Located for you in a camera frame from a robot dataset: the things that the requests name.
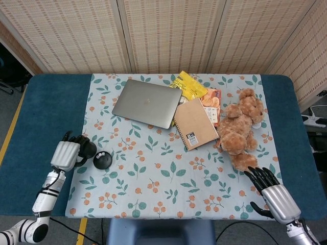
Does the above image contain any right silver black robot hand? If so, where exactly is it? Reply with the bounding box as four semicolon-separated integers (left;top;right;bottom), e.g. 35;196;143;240
244;167;301;225

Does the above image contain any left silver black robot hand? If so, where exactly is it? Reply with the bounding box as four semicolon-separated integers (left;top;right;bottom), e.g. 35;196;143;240
50;131;89;172

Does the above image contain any black round object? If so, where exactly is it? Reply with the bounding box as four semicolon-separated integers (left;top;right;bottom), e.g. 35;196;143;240
92;151;113;170

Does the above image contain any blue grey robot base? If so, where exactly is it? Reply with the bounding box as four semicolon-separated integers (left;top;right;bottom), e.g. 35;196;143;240
106;218;217;245

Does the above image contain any dark blue table cover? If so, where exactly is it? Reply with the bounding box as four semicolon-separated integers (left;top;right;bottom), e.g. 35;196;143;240
0;73;327;222

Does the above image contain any black equipment box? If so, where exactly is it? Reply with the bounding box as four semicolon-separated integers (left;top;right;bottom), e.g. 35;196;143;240
306;130;327;154

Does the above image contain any brown teddy bear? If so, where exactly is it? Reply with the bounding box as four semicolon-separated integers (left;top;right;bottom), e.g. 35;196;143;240
216;88;265;173

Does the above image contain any black office chair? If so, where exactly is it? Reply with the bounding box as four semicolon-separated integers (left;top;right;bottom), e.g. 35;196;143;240
0;43;34;95

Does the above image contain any grey closed laptop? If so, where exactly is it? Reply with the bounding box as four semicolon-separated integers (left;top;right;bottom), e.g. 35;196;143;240
111;79;182;130

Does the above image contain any floral pale blue tablecloth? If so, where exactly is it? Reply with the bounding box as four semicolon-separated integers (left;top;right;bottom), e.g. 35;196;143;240
65;73;285;221

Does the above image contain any brown spiral notebook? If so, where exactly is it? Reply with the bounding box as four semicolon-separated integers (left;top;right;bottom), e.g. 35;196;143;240
173;98;220;152

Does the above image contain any orange snack packet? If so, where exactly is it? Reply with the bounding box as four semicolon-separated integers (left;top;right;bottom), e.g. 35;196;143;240
199;88;222;128

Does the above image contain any yellow snack bag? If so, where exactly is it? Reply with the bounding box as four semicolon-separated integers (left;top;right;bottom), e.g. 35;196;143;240
169;70;208;128

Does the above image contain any woven bamboo folding screen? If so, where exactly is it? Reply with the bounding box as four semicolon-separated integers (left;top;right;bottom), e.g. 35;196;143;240
0;0;327;109

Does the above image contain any black floor cable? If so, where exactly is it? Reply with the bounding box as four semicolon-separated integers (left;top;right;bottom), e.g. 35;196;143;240
50;216;109;245
216;220;288;245

